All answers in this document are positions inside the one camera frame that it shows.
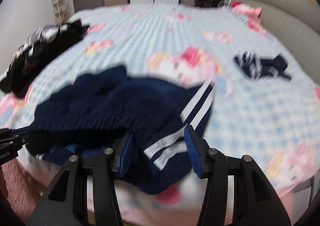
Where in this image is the pink bed sheet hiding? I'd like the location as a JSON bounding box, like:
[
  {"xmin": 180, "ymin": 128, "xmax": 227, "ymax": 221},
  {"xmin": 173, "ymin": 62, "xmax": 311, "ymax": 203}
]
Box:
[{"xmin": 0, "ymin": 155, "xmax": 320, "ymax": 226}]

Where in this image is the pink plush toy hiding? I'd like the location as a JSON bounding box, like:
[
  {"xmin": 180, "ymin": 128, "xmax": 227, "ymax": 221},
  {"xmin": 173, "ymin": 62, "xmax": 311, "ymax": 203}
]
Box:
[{"xmin": 231, "ymin": 1, "xmax": 262, "ymax": 18}]

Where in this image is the blue checkered cartoon blanket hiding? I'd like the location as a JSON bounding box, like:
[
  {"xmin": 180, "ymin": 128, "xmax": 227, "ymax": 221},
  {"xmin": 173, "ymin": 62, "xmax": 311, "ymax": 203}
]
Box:
[{"xmin": 0, "ymin": 3, "xmax": 320, "ymax": 201}]

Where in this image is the grey padded headboard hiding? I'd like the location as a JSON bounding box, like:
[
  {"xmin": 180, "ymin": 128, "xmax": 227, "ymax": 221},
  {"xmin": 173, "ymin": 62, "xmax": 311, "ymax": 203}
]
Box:
[{"xmin": 232, "ymin": 0, "xmax": 319, "ymax": 78}]

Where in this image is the small navy striped garment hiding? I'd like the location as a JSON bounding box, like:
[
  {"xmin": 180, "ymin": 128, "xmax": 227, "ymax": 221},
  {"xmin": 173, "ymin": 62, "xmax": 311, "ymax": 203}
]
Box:
[{"xmin": 233, "ymin": 51, "xmax": 292, "ymax": 81}]

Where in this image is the navy striped sweater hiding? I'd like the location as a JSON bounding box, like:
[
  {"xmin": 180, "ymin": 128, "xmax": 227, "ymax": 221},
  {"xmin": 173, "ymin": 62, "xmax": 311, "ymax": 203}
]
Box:
[{"xmin": 27, "ymin": 65, "xmax": 215, "ymax": 195}]

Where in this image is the white shelf rack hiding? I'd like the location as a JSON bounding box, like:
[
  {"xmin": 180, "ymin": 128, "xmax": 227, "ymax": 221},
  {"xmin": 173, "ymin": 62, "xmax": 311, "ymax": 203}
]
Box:
[{"xmin": 52, "ymin": 0, "xmax": 69, "ymax": 24}]

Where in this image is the black and white clothes pile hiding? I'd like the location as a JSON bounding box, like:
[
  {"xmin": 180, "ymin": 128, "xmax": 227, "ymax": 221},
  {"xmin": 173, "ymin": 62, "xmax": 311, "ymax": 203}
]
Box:
[{"xmin": 1, "ymin": 20, "xmax": 90, "ymax": 99}]

